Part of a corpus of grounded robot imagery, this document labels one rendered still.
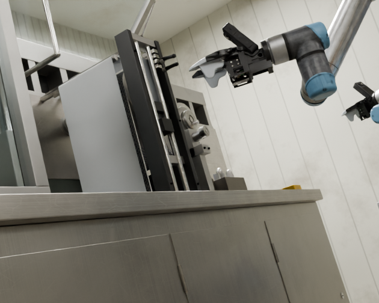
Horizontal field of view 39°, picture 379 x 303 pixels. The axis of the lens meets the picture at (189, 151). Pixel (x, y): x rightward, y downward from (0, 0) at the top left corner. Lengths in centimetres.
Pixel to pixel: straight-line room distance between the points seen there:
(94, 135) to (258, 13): 323
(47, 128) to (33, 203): 105
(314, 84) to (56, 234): 77
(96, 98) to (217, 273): 74
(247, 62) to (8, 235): 82
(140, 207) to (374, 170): 331
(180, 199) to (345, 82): 328
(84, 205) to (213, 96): 399
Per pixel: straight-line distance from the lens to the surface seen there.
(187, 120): 189
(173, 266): 111
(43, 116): 187
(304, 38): 141
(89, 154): 172
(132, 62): 155
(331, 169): 431
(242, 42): 143
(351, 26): 158
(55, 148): 185
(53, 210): 86
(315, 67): 139
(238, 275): 134
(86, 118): 174
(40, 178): 95
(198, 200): 121
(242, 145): 465
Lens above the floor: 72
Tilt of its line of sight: 13 degrees up
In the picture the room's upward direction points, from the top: 16 degrees counter-clockwise
